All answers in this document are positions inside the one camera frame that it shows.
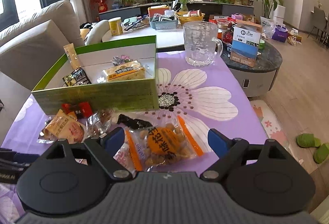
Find long tan stick packet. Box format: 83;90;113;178
63;43;81;70

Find blue white carton box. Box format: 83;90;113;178
230;20;263;67

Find beige sofa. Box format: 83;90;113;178
0;0;111;91

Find dark tv cabinet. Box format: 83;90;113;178
98;0;256;21

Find pink white snack packet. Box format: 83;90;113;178
114;143;136;177

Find small black snack packet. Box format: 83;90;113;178
117;114;152;130

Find yellow woven basket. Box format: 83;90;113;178
176;12;205;26

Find green slippers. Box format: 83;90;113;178
296;133;329;164

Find purple gift bag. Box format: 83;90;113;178
272;24;288;43

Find pink small box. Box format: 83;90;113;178
231;13;243;20

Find clear bag brown nuts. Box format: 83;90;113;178
86;108;113;138

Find white nougat cracker packet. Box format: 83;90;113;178
96;61;146;83

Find tan orange snack packet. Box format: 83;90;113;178
40;109;86;144

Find grey dining chair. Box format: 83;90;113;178
308;7;328;43

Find yellow tin can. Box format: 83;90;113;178
108;17;123;36

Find orange label nut bag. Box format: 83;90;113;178
125;116;205;172

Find round white coffee table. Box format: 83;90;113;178
102;26;184;49

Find red candy wrapper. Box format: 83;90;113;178
61;102;93;119

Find silver black foil packet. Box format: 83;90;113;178
63;67;92;87

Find tall leafy floor plant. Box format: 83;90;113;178
256;0;284;19

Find blue grey storage tray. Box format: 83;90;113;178
149;13;178;30

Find clear glass mug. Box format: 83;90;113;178
183;21;223;67

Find round dark marble table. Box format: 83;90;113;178
221;42;283;97

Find orange tissue box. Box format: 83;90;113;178
148;5;169;18

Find green cardboard box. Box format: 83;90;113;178
32;36;158;115

